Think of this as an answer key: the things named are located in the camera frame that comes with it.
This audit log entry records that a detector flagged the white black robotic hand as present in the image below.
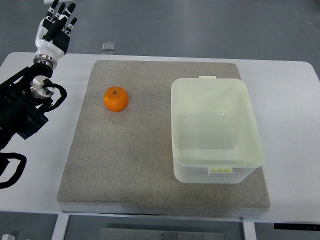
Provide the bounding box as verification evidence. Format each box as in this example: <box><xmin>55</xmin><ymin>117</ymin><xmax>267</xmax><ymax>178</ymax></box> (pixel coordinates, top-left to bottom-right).
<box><xmin>35</xmin><ymin>0</ymin><xmax>77</xmax><ymax>62</ymax></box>

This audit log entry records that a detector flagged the orange fruit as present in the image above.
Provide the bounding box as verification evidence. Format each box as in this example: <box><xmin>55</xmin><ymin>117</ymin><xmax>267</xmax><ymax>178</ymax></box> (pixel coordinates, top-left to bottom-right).
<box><xmin>103</xmin><ymin>86</ymin><xmax>129</xmax><ymax>112</ymax></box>

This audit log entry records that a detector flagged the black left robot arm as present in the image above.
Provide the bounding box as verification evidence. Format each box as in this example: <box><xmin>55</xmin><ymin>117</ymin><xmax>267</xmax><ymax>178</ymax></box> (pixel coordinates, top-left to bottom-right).
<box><xmin>0</xmin><ymin>54</ymin><xmax>67</xmax><ymax>149</ymax></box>

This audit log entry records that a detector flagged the cream plastic box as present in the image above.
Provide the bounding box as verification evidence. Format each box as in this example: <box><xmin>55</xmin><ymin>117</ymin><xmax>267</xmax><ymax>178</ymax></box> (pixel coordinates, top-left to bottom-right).
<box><xmin>171</xmin><ymin>76</ymin><xmax>265</xmax><ymax>184</ymax></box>

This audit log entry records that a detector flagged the small clear plastic piece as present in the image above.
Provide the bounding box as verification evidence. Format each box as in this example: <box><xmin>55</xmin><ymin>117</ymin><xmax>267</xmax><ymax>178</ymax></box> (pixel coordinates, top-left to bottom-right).
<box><xmin>101</xmin><ymin>42</ymin><xmax>116</xmax><ymax>55</ymax></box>

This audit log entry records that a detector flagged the grey foam mat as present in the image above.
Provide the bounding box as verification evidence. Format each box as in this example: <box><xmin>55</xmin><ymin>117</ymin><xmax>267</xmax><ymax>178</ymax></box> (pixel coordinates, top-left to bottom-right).
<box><xmin>57</xmin><ymin>60</ymin><xmax>270</xmax><ymax>217</ymax></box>

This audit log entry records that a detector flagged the white table leg left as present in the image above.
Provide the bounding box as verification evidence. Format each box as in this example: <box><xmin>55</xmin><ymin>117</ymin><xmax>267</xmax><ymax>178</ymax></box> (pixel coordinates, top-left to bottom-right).
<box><xmin>51</xmin><ymin>213</ymin><xmax>70</xmax><ymax>240</ymax></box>

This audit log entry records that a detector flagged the white table leg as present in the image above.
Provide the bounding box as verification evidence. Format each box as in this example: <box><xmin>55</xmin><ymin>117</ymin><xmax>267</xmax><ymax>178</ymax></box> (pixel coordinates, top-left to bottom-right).
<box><xmin>51</xmin><ymin>213</ymin><xmax>70</xmax><ymax>240</ymax></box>
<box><xmin>242</xmin><ymin>221</ymin><xmax>257</xmax><ymax>240</ymax></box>

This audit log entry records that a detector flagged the small white block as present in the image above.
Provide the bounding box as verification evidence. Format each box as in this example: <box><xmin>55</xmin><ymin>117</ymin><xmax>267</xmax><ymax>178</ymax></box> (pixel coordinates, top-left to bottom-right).
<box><xmin>1</xmin><ymin>233</ymin><xmax>16</xmax><ymax>240</ymax></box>

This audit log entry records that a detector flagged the white table leg right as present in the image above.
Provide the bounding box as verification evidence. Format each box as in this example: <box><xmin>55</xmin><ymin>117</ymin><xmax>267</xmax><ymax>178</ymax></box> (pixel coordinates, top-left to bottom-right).
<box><xmin>242</xmin><ymin>221</ymin><xmax>257</xmax><ymax>240</ymax></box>

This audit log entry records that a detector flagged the black control panel strip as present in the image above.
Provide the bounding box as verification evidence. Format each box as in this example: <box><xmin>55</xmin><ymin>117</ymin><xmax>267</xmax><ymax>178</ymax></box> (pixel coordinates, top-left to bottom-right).
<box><xmin>273</xmin><ymin>223</ymin><xmax>320</xmax><ymax>232</ymax></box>

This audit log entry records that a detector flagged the black braided cable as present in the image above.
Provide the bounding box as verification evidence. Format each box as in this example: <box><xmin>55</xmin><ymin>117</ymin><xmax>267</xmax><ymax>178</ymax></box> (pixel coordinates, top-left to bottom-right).
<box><xmin>0</xmin><ymin>151</ymin><xmax>28</xmax><ymax>190</ymax></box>

